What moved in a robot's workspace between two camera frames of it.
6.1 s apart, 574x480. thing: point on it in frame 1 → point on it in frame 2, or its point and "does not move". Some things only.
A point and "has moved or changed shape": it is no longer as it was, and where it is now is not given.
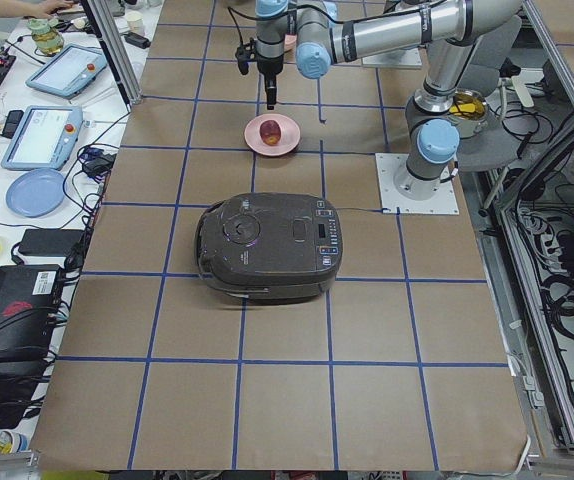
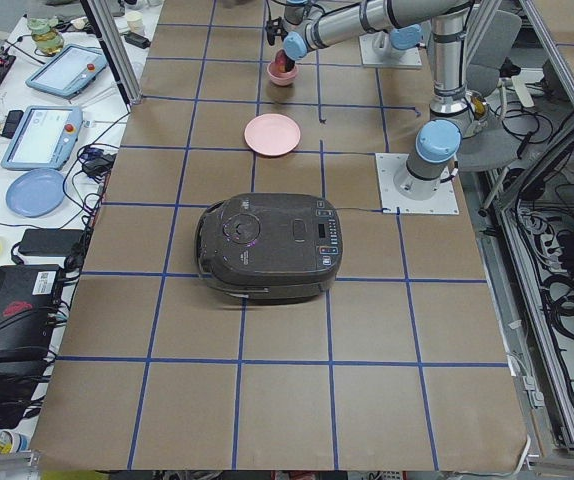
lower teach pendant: [45, 139] does not move
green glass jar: [47, 38] does not move
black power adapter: [50, 242] does not move
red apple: [270, 132] has moved or changed shape
